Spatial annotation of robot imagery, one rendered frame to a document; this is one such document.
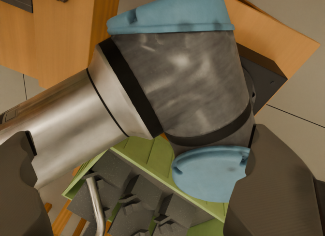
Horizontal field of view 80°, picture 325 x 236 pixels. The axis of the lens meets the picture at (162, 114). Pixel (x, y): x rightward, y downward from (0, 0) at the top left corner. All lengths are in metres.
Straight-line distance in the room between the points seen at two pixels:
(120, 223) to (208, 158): 0.67
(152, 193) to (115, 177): 0.17
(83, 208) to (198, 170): 0.63
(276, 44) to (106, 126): 0.42
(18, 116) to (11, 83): 2.06
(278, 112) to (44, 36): 1.51
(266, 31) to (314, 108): 1.28
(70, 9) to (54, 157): 0.37
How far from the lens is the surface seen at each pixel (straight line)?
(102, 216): 0.79
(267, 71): 0.43
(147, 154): 0.65
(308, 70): 1.57
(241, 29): 0.49
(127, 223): 0.86
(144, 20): 0.17
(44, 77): 0.63
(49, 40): 0.57
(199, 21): 0.17
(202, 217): 1.02
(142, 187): 0.83
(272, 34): 0.51
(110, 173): 0.78
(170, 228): 0.90
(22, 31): 0.64
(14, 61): 0.71
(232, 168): 0.23
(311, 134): 1.88
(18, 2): 0.59
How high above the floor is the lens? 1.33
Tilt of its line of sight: 53 degrees down
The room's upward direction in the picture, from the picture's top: 161 degrees counter-clockwise
